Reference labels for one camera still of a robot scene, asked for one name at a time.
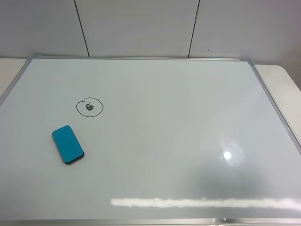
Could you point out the blue whiteboard eraser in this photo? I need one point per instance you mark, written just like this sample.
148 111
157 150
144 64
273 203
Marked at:
68 145

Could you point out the white aluminium-framed whiteboard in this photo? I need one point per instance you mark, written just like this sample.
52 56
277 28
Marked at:
179 142

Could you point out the black marker circle drawing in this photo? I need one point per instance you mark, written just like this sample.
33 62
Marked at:
89 107

